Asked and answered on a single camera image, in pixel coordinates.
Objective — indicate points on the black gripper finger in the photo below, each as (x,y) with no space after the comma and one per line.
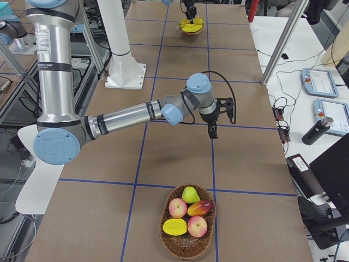
(212,131)
(190,16)

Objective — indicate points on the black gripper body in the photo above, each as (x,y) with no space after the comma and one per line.
(188,6)
(209,118)

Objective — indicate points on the grey square plate orange rim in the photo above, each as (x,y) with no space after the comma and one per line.
(182,31)

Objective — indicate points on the woven brown fruit basket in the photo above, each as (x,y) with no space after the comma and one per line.
(187,222)

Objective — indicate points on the small black puck device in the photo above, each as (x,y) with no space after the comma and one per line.
(284,56)

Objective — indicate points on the green pear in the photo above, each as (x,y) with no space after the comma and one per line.
(190,195)

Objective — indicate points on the dark red mango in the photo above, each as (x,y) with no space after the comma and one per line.
(200,208)

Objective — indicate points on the pink apple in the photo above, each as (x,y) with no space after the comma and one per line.
(177,208)
(197,226)

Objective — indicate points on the upper teach pendant tablet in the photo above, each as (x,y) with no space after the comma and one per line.
(318,82)

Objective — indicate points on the teach pendant tablet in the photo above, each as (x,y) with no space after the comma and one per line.
(318,82)
(337,111)

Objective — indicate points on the black drink bottle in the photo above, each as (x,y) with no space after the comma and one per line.
(317,130)

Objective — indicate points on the black printer box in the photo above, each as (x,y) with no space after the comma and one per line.
(303,176)

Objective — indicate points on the yellow lemon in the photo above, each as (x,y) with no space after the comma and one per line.
(175,226)

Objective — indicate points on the lower teach pendant tablet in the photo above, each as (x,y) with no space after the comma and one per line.
(337,111)

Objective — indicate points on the black monitor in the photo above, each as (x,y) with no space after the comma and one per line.
(331,170)

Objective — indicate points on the white plastic chair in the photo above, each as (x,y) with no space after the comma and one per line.
(36,194)

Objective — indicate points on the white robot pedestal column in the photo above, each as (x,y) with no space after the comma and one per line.
(124,72)

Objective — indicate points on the aluminium frame post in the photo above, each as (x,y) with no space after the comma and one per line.
(293,11)

